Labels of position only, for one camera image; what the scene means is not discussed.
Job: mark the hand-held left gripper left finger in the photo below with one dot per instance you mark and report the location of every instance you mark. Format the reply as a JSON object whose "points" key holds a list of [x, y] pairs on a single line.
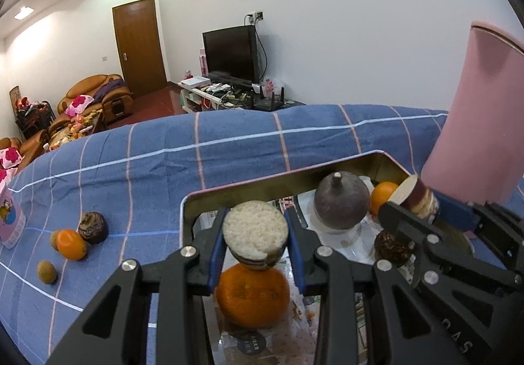
{"points": [[213, 271]]}

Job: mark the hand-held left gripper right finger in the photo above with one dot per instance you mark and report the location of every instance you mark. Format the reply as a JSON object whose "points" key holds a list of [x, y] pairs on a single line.
{"points": [[297, 258]]}

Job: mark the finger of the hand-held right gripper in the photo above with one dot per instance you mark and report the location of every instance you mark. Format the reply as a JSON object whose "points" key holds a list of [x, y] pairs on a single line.
{"points": [[403, 221], [456, 211]]}

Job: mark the dark water chestnut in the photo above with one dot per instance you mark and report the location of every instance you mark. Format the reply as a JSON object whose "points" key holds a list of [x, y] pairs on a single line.
{"points": [[93, 227], [391, 248]]}

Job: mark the small orange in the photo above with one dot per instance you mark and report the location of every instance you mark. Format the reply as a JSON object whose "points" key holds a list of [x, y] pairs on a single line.
{"points": [[385, 197], [70, 244]]}

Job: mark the large orange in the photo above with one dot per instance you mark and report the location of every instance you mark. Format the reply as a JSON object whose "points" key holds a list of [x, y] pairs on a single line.
{"points": [[251, 299]]}

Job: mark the purple passion fruit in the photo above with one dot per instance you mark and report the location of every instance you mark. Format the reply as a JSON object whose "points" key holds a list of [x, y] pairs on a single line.
{"points": [[342, 203]]}

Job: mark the pink tin box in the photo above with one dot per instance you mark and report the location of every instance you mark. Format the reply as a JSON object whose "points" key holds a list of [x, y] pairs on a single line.
{"points": [[245, 191]]}

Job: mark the brown kiwi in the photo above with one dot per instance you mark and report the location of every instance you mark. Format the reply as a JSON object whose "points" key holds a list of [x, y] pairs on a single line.
{"points": [[47, 271], [52, 240]]}

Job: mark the printed plastic sheet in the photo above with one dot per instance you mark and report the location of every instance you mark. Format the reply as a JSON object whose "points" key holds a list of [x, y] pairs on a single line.
{"points": [[286, 332]]}

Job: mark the blue plaid cloth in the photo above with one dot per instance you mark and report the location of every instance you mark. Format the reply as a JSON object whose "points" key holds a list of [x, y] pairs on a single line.
{"points": [[123, 168]]}

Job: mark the black router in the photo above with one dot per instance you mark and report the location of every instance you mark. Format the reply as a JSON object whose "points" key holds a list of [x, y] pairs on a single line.
{"points": [[270, 103]]}

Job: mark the white television stand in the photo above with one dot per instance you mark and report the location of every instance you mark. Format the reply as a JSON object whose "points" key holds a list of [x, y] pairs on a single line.
{"points": [[196, 97]]}

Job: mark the floral plastic bag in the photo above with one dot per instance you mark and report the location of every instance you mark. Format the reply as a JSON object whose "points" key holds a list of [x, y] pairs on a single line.
{"points": [[270, 84]]}

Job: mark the white set-top box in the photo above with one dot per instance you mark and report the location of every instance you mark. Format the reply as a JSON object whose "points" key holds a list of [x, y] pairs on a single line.
{"points": [[195, 81]]}

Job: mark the small red toy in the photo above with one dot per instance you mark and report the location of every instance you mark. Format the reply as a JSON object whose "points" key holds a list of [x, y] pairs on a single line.
{"points": [[188, 73]]}

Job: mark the cluttered coffee table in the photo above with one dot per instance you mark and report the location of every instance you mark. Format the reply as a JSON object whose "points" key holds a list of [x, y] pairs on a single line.
{"points": [[69, 131]]}

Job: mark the pink paper bag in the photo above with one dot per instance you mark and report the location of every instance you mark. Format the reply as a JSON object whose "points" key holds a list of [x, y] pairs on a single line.
{"points": [[203, 62]]}

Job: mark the pink printed cup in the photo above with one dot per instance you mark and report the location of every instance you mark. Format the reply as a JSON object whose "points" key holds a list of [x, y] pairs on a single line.
{"points": [[10, 221]]}

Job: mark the purple blanket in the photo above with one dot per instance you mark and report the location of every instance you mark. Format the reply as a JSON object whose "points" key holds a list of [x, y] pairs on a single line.
{"points": [[112, 86]]}

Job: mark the pink floral pillow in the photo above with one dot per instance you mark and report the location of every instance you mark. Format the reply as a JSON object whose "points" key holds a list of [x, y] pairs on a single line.
{"points": [[3, 176], [80, 103], [10, 156]]}

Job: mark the black television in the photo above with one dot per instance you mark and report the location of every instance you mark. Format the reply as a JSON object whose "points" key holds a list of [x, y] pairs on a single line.
{"points": [[229, 54]]}

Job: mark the brown leather armchair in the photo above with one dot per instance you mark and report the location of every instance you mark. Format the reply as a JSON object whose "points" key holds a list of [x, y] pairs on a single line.
{"points": [[94, 82]]}

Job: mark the brown leather sofa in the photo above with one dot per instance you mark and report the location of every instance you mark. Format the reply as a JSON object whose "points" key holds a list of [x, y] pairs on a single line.
{"points": [[24, 148]]}

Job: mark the brown wooden door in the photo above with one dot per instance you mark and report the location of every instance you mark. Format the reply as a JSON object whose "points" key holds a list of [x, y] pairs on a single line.
{"points": [[139, 50]]}

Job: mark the black rack with clothes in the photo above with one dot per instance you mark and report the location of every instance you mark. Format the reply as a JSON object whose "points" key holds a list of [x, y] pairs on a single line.
{"points": [[32, 115]]}

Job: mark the brown patterned panel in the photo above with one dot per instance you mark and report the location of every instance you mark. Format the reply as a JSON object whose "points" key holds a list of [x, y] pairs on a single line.
{"points": [[13, 93]]}

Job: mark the rectangular ceiling light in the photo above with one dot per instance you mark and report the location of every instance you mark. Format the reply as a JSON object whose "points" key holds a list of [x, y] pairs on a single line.
{"points": [[22, 12]]}

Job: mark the wall socket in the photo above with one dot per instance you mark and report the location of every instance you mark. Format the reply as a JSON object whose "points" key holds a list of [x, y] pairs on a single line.
{"points": [[256, 16]]}

